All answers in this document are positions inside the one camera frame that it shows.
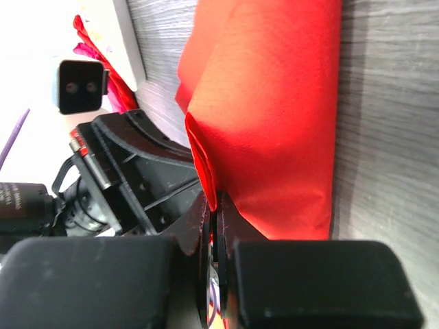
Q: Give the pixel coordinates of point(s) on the red folded cloth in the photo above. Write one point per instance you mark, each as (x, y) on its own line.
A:
(120, 96)

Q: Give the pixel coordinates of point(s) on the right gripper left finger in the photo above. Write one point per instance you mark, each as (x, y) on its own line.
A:
(110, 282)

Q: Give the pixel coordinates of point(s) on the red paper napkin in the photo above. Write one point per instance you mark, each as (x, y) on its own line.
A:
(258, 85)

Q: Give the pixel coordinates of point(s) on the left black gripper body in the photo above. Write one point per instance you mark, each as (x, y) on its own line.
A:
(124, 175)

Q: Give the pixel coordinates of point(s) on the floral rectangular tray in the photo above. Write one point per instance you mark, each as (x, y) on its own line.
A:
(109, 26)

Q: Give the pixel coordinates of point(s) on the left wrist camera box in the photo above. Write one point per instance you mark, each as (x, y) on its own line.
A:
(79, 86)

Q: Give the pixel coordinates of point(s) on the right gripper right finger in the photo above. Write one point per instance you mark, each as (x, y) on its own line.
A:
(308, 284)

